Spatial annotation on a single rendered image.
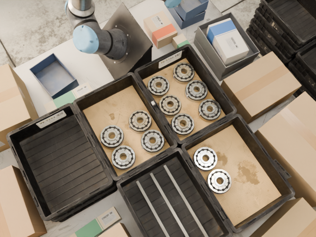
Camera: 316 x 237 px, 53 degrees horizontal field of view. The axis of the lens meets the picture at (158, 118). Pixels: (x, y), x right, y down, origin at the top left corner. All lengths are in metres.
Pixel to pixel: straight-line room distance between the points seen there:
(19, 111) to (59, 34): 1.37
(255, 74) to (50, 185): 1.05
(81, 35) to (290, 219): 1.17
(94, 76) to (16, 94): 0.41
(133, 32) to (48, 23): 1.39
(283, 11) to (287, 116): 1.02
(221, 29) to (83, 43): 0.66
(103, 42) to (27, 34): 1.43
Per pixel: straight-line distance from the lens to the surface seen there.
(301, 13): 2.38
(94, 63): 1.73
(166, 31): 1.73
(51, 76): 1.74
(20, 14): 2.97
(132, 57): 1.54
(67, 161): 1.43
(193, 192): 1.37
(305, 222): 1.46
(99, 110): 1.47
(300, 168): 1.44
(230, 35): 1.61
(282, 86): 1.59
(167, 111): 1.42
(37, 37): 2.79
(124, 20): 1.60
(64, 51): 1.80
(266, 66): 1.61
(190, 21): 1.82
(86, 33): 1.43
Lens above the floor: 2.18
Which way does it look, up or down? 70 degrees down
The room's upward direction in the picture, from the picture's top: 4 degrees clockwise
